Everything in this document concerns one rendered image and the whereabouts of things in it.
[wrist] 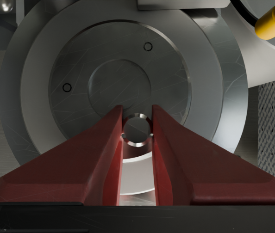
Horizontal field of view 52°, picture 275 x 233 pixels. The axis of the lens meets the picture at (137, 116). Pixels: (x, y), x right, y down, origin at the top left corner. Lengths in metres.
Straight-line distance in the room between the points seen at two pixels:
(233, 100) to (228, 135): 0.02
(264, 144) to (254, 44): 0.25
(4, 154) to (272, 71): 0.46
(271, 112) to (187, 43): 0.25
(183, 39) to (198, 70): 0.02
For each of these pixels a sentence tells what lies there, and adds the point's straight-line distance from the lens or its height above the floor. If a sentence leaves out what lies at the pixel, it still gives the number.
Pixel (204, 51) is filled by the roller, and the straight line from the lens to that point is 0.16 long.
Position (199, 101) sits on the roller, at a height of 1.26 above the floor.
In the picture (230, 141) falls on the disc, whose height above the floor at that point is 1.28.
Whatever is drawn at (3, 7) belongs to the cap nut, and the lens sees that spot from 0.57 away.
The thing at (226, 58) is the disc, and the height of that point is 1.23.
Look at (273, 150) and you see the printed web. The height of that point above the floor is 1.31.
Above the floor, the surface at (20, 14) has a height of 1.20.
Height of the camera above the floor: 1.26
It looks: level
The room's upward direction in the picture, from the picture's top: 179 degrees clockwise
